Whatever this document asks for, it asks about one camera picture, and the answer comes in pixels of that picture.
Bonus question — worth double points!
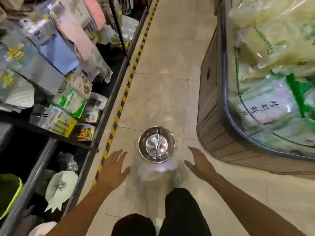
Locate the grey foil pack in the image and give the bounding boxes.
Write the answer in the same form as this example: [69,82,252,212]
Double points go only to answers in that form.
[0,42,66,96]

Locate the yellow black hazard tape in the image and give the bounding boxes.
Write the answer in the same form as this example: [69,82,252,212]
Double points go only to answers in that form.
[93,0,161,186]

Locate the person's right hand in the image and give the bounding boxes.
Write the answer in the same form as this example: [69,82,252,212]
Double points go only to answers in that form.
[184,147,219,182]

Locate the wood-panelled chest freezer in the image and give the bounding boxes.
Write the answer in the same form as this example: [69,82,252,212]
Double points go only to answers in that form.
[196,0,315,181]

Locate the yellow box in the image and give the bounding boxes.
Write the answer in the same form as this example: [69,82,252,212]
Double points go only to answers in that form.
[47,107,78,138]

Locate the green white box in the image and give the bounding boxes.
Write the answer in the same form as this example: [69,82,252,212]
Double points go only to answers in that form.
[52,88,87,119]

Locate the green plastic bucket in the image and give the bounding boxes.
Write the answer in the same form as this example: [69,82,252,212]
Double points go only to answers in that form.
[0,173,23,220]

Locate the white black small box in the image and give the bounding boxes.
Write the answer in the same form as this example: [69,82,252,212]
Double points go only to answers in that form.
[84,107,100,124]
[86,92,108,110]

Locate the stainless steel divided pot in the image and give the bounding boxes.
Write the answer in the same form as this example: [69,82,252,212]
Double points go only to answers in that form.
[134,126,179,164]

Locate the person's right forearm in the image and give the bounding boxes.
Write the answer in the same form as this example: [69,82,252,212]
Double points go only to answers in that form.
[203,172,307,236]

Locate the colourful printed box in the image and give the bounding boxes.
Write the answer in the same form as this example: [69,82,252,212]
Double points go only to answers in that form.
[73,123,95,142]

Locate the pink cloth pack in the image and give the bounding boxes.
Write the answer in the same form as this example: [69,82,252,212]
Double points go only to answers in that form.
[82,0,107,30]

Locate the person's black trousers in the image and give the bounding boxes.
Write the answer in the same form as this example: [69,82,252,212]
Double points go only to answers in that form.
[111,188,212,236]

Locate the person's left hand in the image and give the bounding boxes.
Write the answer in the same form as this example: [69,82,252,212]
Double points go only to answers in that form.
[98,149,131,192]

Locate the blue cloth pack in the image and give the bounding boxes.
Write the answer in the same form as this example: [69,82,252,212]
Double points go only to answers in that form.
[29,21,80,76]

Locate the person's left forearm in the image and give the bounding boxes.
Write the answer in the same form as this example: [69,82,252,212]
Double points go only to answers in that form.
[45,183,120,236]

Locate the black metal shelf rack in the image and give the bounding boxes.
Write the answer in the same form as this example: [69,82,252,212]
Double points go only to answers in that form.
[0,0,155,236]

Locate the grey plastic bag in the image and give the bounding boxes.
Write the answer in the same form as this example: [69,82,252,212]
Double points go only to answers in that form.
[57,151,79,173]

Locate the pile of green white packets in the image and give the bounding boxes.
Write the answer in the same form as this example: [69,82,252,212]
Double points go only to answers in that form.
[226,0,315,158]

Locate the white ribbed paper pack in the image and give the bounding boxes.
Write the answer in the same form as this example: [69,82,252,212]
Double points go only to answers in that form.
[0,79,35,109]

